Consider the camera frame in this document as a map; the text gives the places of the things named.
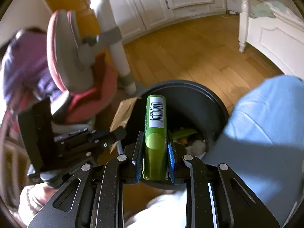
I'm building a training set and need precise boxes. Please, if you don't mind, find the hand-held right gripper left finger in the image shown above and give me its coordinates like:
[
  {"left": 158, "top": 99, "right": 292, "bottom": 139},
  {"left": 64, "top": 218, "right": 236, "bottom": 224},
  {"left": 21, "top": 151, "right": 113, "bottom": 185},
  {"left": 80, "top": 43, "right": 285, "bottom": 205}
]
[{"left": 28, "top": 131, "right": 144, "bottom": 228}]

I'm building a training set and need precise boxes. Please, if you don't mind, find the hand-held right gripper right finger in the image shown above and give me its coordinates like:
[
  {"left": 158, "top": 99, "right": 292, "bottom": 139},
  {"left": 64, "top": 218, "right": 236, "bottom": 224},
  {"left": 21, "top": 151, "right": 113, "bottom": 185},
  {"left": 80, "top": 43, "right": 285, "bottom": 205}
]
[{"left": 167, "top": 133, "right": 280, "bottom": 228}]

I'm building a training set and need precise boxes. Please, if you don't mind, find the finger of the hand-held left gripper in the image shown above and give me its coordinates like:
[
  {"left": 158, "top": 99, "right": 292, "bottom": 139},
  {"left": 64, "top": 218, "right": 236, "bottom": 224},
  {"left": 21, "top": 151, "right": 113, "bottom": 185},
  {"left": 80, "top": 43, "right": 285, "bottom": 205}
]
[{"left": 89, "top": 127, "right": 127, "bottom": 149}]

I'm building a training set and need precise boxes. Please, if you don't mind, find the brown paper bag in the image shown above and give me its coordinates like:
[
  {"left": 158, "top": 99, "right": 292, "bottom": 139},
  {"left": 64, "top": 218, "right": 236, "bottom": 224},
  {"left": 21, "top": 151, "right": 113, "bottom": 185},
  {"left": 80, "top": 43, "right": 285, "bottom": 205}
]
[{"left": 110, "top": 97, "right": 139, "bottom": 154}]

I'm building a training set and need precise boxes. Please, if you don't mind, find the black trash bin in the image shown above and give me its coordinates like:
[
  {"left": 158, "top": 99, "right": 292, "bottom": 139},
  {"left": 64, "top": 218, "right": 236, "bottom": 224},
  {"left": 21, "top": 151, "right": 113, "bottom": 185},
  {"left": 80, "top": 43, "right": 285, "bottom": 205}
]
[{"left": 117, "top": 79, "right": 231, "bottom": 190}]

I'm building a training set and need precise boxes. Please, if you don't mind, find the person's left hand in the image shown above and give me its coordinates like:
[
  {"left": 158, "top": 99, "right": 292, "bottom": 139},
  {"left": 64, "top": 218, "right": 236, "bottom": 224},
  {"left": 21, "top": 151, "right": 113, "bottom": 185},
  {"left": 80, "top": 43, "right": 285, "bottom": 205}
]
[{"left": 18, "top": 185, "right": 60, "bottom": 227}]

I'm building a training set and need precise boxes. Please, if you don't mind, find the crumpled white paper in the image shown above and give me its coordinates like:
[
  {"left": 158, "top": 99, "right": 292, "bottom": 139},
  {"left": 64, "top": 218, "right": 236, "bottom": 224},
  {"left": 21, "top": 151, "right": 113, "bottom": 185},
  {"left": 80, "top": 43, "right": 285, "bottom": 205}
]
[{"left": 185, "top": 140, "right": 207, "bottom": 156}]

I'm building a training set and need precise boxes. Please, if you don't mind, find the green wrapper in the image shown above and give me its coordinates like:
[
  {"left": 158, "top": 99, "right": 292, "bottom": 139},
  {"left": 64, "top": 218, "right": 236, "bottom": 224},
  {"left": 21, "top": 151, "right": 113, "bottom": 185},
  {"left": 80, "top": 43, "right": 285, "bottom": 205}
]
[{"left": 170, "top": 129, "right": 197, "bottom": 140}]

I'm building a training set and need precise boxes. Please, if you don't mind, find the person's light clothing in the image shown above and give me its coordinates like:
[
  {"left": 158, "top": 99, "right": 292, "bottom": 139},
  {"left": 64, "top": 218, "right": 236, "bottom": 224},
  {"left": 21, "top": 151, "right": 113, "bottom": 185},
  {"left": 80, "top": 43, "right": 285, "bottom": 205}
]
[{"left": 125, "top": 190, "right": 188, "bottom": 228}]

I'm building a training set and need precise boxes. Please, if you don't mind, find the purple jacket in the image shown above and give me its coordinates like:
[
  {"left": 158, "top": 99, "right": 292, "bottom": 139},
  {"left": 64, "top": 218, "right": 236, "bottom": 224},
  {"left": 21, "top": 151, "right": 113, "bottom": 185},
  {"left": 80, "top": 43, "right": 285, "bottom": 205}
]
[{"left": 0, "top": 28, "right": 69, "bottom": 110}]

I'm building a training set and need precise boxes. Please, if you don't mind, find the white desk leg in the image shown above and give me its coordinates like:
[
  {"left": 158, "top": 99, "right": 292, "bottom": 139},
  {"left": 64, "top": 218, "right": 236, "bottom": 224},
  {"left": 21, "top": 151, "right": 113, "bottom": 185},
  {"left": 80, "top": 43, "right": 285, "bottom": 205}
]
[{"left": 88, "top": 0, "right": 137, "bottom": 94}]

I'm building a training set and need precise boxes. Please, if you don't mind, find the blue star-print tablecloth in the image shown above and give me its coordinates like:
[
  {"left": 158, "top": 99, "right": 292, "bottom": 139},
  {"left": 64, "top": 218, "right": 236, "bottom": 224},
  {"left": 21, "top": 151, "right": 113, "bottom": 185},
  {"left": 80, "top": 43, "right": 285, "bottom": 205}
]
[{"left": 204, "top": 75, "right": 304, "bottom": 226}]

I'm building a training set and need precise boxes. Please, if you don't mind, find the white wardrobe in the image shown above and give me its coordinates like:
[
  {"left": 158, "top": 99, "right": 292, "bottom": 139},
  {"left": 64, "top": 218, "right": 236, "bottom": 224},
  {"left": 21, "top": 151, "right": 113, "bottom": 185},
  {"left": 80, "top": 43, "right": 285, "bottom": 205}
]
[{"left": 104, "top": 0, "right": 227, "bottom": 36}]

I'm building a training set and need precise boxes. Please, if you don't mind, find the white wooden bed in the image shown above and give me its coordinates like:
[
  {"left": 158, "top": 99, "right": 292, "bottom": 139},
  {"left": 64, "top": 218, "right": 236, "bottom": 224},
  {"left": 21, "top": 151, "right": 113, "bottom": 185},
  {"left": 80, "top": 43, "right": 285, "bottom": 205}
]
[{"left": 239, "top": 0, "right": 304, "bottom": 80}]

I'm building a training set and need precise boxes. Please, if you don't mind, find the green blanket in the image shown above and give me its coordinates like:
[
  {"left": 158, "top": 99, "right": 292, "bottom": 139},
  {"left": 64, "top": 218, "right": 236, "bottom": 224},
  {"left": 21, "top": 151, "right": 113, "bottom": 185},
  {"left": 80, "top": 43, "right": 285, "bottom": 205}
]
[{"left": 249, "top": 1, "right": 277, "bottom": 18}]

